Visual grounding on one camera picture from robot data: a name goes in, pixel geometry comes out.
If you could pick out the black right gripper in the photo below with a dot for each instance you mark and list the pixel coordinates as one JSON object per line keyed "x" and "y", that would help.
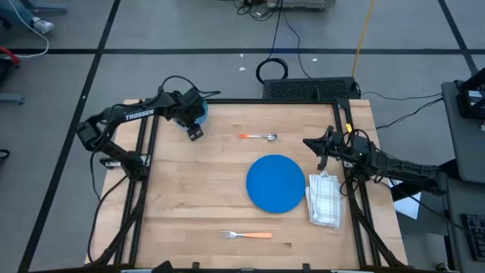
{"x": 348, "y": 149}

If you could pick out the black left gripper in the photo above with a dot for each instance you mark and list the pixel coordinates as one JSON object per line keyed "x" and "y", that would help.
{"x": 191, "y": 106}

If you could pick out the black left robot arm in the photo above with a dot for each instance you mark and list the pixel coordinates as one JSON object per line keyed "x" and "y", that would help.
{"x": 140, "y": 113}

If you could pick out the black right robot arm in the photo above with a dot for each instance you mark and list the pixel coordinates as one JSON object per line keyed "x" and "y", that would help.
{"x": 409, "y": 168}

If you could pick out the blue round object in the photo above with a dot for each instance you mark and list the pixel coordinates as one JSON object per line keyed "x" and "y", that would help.
{"x": 204, "y": 113}

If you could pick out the white plaid cloth napkin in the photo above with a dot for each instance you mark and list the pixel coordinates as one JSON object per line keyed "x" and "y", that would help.
{"x": 324, "y": 201}

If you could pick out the black perforated computer case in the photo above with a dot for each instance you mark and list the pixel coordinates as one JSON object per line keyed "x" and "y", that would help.
{"x": 310, "y": 89}

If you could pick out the round blue plate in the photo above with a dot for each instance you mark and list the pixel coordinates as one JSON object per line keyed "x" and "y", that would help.
{"x": 275, "y": 184}

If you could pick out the white paper sheet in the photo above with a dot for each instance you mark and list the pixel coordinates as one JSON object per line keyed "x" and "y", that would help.
{"x": 409, "y": 206}

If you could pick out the grey device box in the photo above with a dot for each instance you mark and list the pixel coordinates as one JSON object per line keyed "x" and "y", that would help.
{"x": 301, "y": 4}

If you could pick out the grey side table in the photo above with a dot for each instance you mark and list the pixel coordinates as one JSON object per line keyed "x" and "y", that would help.
{"x": 466, "y": 151}

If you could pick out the grey desk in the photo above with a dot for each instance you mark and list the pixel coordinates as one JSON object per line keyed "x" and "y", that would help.
{"x": 470, "y": 197}

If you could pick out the black device with screen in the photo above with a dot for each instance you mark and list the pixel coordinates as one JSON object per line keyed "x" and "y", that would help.
{"x": 473, "y": 95}

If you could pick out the black keyboard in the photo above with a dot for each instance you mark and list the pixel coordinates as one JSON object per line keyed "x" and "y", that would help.
{"x": 475, "y": 237}

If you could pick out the person's white shoe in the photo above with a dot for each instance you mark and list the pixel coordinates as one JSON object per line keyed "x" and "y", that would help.
{"x": 43, "y": 26}

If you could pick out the grey furniture foot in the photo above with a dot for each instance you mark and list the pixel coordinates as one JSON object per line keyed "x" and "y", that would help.
{"x": 11, "y": 99}

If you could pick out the grey furniture base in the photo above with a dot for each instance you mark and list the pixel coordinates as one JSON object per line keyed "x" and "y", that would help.
{"x": 45, "y": 7}

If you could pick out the person's leg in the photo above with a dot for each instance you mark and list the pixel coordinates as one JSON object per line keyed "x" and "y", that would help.
{"x": 17, "y": 11}

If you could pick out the black aluminium table frame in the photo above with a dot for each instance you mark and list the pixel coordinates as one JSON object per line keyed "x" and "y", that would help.
{"x": 242, "y": 101}

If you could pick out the red tube frame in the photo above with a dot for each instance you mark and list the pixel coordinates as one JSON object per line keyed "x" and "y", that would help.
{"x": 9, "y": 55}

